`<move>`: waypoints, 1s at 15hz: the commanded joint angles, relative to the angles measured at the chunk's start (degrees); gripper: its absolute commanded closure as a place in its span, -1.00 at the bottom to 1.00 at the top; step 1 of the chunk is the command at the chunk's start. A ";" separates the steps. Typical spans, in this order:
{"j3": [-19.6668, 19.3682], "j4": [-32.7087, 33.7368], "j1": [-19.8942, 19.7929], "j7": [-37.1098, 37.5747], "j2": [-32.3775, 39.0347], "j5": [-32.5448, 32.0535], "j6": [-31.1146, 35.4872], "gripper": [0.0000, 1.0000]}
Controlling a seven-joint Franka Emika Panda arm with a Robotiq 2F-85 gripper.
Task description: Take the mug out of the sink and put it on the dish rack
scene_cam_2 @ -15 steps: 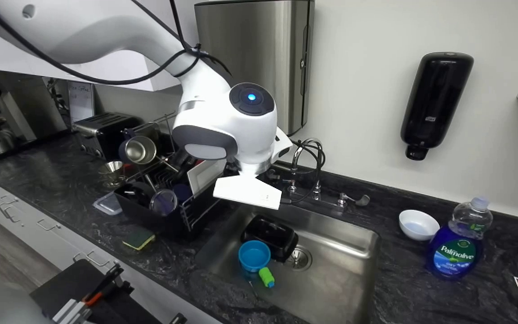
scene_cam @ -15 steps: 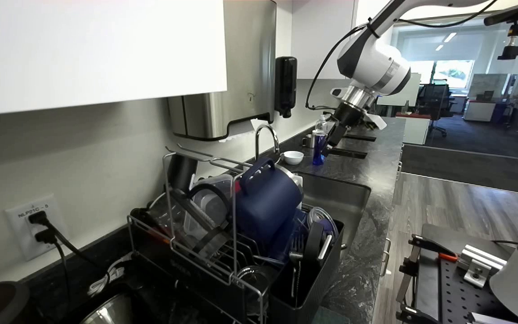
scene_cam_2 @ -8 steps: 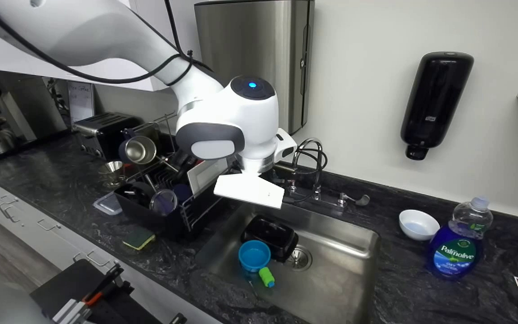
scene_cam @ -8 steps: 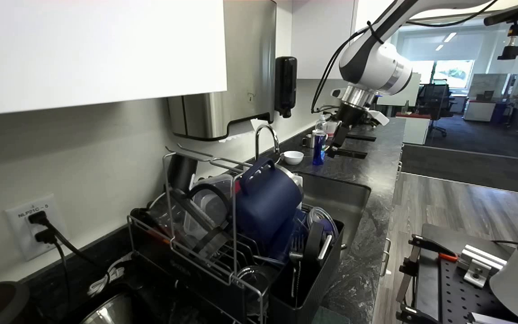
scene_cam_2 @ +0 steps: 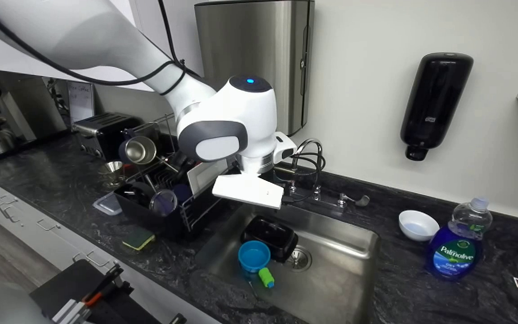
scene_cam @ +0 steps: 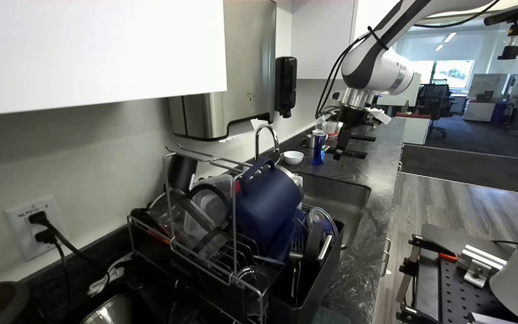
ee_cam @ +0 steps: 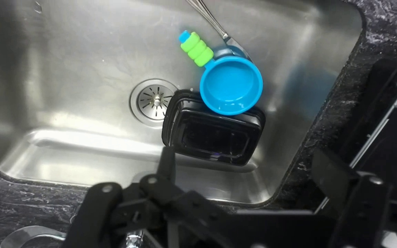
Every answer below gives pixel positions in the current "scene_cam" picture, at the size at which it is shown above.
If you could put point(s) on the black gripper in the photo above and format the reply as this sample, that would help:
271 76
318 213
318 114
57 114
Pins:
352 117

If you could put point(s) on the navy blue steel mug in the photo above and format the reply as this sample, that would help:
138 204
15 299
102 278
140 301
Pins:
269 207

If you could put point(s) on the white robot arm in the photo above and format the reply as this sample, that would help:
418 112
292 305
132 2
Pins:
379 65

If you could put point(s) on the blue dish soap bottle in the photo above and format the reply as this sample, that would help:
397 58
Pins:
319 150

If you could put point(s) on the stainless steel sink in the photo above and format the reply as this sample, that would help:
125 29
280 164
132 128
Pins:
337 198

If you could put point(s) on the black labelled box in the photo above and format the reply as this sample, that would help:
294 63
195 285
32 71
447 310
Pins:
350 153

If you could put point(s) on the small white bowl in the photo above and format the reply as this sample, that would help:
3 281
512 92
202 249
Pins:
294 157

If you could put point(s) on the chrome faucet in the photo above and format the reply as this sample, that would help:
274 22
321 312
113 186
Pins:
267 135

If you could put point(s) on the black office chair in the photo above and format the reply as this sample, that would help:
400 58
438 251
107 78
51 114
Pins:
434 99

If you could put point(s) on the white upper cabinet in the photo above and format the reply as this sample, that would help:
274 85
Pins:
323 36
91 47

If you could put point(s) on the black red marker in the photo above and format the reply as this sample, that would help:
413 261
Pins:
433 247

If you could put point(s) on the steel paper towel dispenser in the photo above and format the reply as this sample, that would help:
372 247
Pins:
224 72

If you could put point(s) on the black utensil caddy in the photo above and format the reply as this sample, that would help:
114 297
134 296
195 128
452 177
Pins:
307 281

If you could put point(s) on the glass jar lid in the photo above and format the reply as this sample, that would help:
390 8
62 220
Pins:
175 218

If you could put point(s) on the steel bowl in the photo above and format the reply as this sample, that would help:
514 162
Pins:
113 308

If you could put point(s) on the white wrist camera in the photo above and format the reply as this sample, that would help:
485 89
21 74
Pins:
379 116

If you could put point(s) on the black wall soap dispenser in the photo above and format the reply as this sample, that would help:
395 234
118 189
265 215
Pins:
287 87

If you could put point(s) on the silver metal bracket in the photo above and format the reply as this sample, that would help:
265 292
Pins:
481 263

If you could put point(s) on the black camera stand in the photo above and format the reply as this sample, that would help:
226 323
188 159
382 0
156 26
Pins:
517 29

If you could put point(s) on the white wall outlet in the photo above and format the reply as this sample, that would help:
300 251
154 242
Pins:
17 240

